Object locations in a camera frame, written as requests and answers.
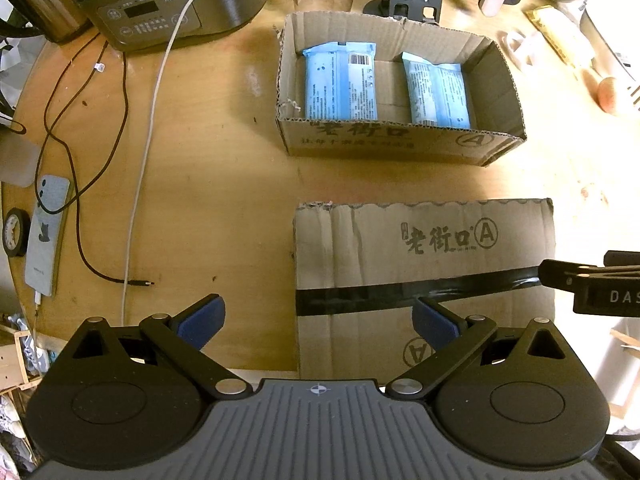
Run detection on light blue phone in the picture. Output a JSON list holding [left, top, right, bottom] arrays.
[[25, 174, 71, 298]]

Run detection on wooden desktop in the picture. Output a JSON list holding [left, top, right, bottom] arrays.
[[2, 0, 640, 376]]

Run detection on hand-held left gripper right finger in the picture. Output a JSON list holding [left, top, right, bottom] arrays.
[[384, 296, 577, 403]]

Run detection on thin black cable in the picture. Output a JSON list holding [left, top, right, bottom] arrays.
[[42, 30, 156, 288]]

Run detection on apple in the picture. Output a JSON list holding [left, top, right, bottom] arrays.
[[596, 76, 632, 116]]

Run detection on white cable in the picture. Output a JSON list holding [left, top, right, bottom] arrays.
[[122, 0, 218, 328]]

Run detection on wide blue wet wipe packet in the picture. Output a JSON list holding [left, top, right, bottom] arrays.
[[301, 42, 379, 122]]

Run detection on wooden rack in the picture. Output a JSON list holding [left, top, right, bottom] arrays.
[[0, 320, 46, 396]]

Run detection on brown metal tumbler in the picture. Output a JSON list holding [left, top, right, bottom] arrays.
[[10, 0, 91, 45]]

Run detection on closed cardboard box black tape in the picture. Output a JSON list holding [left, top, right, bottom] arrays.
[[291, 197, 558, 381]]

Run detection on yellow wet wipe pack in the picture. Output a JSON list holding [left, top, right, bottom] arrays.
[[525, 5, 596, 68]]

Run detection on white bowl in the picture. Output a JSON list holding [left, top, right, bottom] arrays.
[[580, 7, 640, 86]]

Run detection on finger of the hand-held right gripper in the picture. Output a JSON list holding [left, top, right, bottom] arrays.
[[537, 250, 640, 288]]

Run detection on narrow blue wet wipe packet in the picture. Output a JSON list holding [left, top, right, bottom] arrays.
[[401, 51, 473, 130]]

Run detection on brown cardboard box open flaps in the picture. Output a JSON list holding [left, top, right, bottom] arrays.
[[607, 320, 640, 416]]

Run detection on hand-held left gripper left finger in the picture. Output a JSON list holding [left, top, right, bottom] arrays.
[[62, 293, 254, 403]]

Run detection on small black round clock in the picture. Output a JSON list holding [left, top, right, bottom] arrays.
[[1, 207, 33, 259]]

